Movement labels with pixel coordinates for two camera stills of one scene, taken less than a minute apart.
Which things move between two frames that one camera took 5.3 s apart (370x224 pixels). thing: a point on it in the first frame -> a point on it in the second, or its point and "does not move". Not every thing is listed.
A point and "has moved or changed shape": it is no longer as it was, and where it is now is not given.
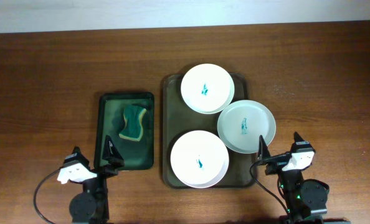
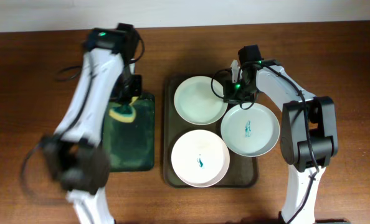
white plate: [200, 158] does not move
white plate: [208, 88] has moved or changed shape
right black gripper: [276, 165] -> [232, 98]
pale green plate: [241, 122] does not move
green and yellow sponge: [133, 129] -> [124, 113]
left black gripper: [96, 171] -> [128, 94]
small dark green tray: [135, 155] does not move
